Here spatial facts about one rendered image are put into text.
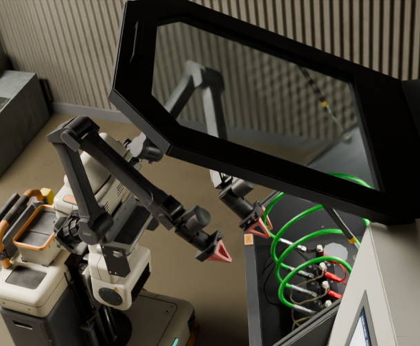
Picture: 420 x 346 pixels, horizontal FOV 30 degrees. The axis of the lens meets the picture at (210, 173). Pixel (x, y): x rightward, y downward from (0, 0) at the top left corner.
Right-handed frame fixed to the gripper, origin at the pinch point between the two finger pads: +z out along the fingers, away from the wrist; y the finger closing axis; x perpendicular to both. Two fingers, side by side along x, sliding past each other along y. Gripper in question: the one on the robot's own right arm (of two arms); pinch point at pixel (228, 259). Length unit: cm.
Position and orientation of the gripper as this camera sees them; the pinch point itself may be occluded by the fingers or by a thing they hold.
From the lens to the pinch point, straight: 248.8
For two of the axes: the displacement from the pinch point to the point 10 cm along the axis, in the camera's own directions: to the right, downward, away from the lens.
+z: 7.8, 5.7, 2.5
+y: 5.8, -5.1, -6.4
